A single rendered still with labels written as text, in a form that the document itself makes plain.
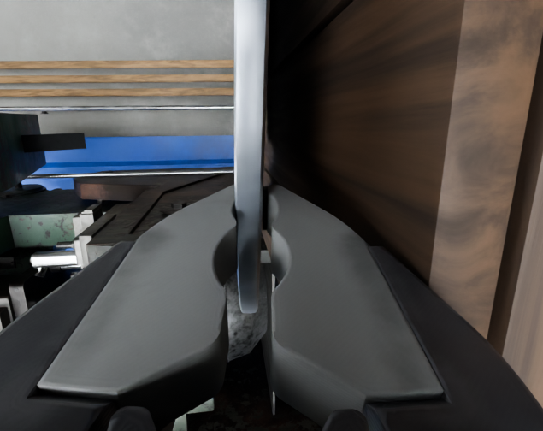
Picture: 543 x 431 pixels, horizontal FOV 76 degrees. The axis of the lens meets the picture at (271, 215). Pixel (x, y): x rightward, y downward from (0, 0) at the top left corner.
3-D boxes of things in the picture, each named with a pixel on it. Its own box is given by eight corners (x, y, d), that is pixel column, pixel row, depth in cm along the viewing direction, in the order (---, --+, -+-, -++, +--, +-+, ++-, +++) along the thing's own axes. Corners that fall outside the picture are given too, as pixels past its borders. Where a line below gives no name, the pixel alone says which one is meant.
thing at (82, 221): (91, 209, 80) (44, 211, 78) (102, 276, 84) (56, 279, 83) (101, 203, 85) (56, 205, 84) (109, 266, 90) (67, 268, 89)
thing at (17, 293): (33, 283, 78) (7, 284, 77) (50, 358, 83) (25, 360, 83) (65, 256, 93) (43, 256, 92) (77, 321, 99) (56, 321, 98)
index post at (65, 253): (76, 253, 71) (26, 256, 69) (79, 266, 71) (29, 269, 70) (82, 248, 73) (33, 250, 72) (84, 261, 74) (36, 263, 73)
